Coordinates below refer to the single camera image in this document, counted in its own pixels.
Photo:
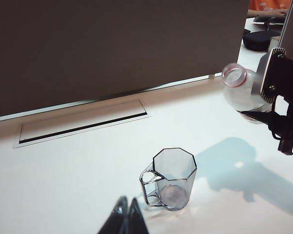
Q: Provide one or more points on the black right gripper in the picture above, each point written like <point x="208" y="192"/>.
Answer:
<point x="289" y="97"/>

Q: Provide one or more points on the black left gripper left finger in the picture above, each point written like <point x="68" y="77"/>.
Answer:
<point x="113" y="217"/>

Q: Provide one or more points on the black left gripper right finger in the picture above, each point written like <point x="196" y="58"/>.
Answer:
<point x="136" y="219"/>

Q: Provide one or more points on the clear water bottle red label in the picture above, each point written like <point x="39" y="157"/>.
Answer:
<point x="236" y="95"/>

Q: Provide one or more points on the transparent grey plastic mug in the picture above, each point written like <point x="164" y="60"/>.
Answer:
<point x="172" y="185"/>

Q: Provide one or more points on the black round cushion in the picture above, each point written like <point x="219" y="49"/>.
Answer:
<point x="257" y="40"/>

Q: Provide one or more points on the black keyboard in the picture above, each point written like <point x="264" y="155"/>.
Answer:
<point x="268" y="19"/>

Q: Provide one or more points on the person in orange shirt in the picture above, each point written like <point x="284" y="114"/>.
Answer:
<point x="268" y="5"/>

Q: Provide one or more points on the wide brown desk partition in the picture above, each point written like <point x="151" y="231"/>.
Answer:
<point x="112" y="48"/>

